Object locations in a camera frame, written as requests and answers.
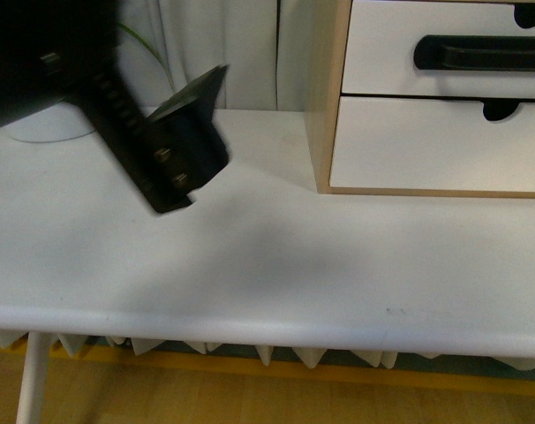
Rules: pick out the black drawer handle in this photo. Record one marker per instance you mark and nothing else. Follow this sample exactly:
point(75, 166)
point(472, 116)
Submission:
point(472, 53)

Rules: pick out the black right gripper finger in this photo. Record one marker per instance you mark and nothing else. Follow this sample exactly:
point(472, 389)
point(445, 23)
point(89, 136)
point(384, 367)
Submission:
point(194, 151)

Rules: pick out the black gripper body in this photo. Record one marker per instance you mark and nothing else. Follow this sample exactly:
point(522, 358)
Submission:
point(66, 51)

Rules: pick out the white drawer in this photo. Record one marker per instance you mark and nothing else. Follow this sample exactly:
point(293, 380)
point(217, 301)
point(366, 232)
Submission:
point(436, 145)
point(383, 35)

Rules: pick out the green spider plant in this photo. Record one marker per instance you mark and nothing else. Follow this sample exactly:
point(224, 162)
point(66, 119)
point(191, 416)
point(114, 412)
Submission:
point(150, 49)

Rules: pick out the wooden drawer cabinet frame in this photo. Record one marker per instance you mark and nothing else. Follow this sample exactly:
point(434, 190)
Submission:
point(329, 44)

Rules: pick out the white curtain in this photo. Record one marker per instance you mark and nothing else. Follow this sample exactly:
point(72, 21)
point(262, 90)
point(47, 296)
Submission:
point(265, 44)

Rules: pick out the white plant pot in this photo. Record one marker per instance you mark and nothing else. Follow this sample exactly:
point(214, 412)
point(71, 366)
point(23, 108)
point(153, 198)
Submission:
point(60, 122)

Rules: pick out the white table leg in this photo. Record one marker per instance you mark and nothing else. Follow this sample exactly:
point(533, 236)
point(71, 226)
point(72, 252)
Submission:
point(34, 378)

